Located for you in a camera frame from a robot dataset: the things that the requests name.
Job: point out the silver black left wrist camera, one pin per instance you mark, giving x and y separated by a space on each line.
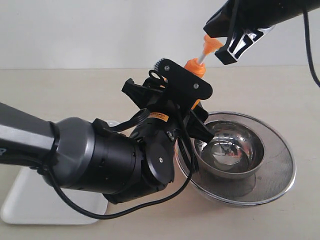
182 80

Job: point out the white rectangular plastic tray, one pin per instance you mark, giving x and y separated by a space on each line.
37 205

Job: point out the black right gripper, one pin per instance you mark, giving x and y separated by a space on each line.
249 13

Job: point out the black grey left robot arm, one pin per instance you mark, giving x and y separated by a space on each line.
124 162

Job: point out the small stainless steel bowl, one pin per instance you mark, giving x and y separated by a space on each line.
235 152

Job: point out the orange pump soap bottle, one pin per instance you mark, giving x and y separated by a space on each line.
197 65

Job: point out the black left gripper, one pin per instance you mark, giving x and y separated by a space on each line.
169 105

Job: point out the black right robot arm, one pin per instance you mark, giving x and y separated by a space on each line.
286 10

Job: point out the steel mesh strainer basin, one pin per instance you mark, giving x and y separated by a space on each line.
271 181

